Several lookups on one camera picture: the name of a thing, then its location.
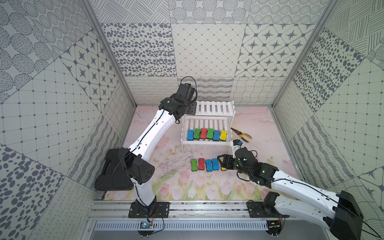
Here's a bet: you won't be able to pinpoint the black plastic case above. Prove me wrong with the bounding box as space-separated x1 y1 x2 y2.
95 148 134 192

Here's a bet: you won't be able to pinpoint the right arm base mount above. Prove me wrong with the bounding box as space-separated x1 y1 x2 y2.
246 200 290 219

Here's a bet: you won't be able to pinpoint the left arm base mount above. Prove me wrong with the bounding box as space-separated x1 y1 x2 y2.
129 201 170 219

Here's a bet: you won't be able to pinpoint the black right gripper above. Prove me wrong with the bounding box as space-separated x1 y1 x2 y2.
217 153 252 177

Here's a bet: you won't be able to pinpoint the yellow eraser shelf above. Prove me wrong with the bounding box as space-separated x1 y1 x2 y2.
221 160 227 171
219 130 228 142

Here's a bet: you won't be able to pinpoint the green eraser shelf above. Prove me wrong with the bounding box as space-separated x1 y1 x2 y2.
206 129 215 140
191 159 198 172
194 129 201 140

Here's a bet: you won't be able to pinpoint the blue eraser shelf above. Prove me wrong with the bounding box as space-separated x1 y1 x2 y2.
213 130 221 142
187 130 194 141
212 159 220 171
205 160 213 172

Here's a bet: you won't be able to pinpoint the red eraser shelf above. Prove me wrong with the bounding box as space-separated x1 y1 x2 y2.
200 128 208 140
198 158 205 171

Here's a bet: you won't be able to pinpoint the white slatted wooden shelf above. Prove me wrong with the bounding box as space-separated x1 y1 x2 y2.
181 101 236 154

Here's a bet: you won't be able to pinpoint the yellow black pliers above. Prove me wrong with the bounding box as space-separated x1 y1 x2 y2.
231 128 253 143

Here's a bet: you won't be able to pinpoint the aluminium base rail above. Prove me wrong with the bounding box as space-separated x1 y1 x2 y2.
86 199 334 232

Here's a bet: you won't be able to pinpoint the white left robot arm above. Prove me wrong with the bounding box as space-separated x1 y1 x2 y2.
109 83 198 216

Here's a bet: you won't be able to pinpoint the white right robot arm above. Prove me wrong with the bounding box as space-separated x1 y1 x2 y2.
218 148 364 240

